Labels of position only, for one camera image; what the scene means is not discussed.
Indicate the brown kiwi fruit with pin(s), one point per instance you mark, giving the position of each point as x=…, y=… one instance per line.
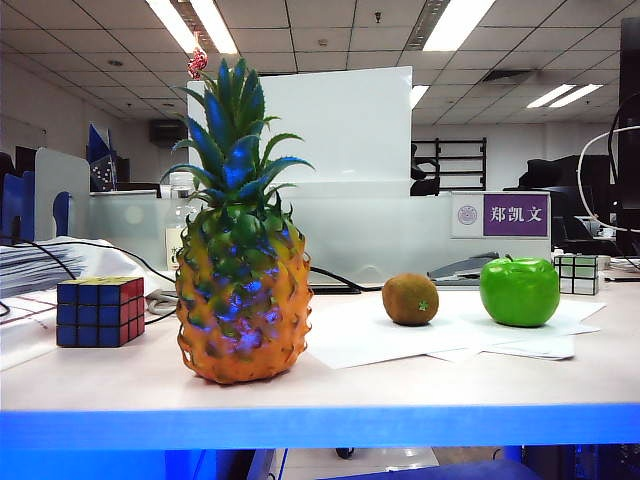
x=410, y=300

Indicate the shiny green apple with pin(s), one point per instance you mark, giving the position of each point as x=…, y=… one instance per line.
x=520, y=295

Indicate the frosted glass desk divider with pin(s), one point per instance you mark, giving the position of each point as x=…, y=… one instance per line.
x=380, y=235

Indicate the large white paper sheet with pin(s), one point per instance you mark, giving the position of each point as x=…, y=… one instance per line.
x=360, y=335

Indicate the plastic pineapple with green crown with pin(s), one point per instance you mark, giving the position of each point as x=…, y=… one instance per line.
x=240, y=310

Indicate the tall white partition board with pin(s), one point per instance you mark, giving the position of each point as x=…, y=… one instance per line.
x=340, y=125

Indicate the grey stapler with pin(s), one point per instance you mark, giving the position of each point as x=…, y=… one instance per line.
x=460, y=267

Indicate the clear plastic water bottle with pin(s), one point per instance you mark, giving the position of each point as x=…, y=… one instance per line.
x=176, y=200

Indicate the black shelf rack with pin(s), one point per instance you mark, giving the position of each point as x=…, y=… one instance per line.
x=460, y=165

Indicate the black ceiling air unit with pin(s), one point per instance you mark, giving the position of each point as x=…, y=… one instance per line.
x=167, y=131

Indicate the purple and white name sign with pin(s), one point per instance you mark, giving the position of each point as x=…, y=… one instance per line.
x=515, y=215

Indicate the white plastic bag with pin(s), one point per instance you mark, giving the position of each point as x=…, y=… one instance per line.
x=115, y=265

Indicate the red hanging ornament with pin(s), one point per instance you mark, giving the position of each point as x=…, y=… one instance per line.
x=198, y=59

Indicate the small white paper sheet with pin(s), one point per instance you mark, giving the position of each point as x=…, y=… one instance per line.
x=530, y=347

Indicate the colourful Rubik's cube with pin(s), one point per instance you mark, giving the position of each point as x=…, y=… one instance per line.
x=95, y=315

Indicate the blue triangular box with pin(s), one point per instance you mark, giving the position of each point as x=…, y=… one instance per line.
x=97, y=150

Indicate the long ceiling light panel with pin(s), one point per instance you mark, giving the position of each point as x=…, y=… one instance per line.
x=457, y=22
x=565, y=95
x=200, y=22

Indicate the silver mirror cube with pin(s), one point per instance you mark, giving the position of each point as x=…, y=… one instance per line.
x=577, y=275

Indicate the stack of printed papers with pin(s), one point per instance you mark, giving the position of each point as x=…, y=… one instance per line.
x=30, y=267

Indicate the blue file holder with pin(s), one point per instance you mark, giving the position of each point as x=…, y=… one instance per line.
x=17, y=210

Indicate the black monitor edge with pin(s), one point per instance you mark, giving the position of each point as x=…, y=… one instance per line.
x=630, y=150

